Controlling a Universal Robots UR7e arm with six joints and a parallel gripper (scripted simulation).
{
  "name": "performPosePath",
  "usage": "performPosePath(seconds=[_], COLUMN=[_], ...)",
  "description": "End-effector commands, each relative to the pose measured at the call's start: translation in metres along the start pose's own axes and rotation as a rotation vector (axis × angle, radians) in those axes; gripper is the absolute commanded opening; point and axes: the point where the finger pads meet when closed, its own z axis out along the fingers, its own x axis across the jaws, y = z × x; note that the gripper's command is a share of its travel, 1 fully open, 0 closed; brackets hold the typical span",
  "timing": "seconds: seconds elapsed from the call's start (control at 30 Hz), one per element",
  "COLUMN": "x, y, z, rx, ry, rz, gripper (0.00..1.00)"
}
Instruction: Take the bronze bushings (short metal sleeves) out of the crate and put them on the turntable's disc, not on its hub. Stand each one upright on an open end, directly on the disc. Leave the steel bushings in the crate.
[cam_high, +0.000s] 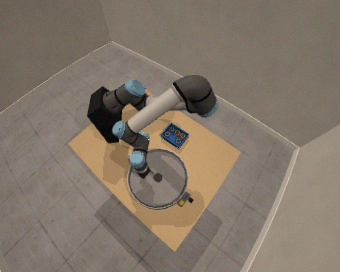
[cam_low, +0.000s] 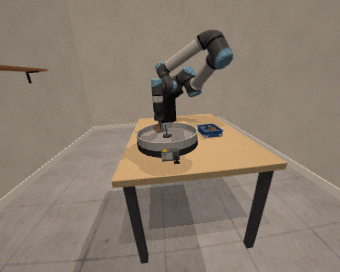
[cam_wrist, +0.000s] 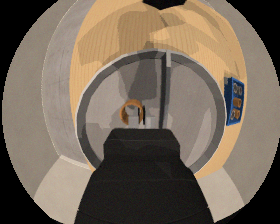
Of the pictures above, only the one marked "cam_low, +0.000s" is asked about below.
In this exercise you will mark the blue rectangular crate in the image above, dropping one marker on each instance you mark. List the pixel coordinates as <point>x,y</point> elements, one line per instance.
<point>208,134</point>

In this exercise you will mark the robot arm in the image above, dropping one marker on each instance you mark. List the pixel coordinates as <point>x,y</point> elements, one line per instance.
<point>220,55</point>

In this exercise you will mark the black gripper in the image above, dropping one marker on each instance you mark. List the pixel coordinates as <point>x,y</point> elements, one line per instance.
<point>158,108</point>

